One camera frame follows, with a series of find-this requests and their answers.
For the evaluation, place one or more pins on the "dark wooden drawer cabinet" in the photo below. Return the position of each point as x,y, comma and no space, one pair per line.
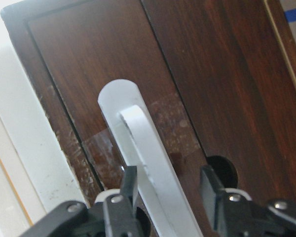
218,78

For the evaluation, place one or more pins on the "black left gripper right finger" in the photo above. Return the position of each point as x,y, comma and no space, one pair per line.
211,190

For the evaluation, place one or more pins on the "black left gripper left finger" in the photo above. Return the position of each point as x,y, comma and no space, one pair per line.
129,185

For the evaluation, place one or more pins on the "white drawer handle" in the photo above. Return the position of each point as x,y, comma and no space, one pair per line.
139,143

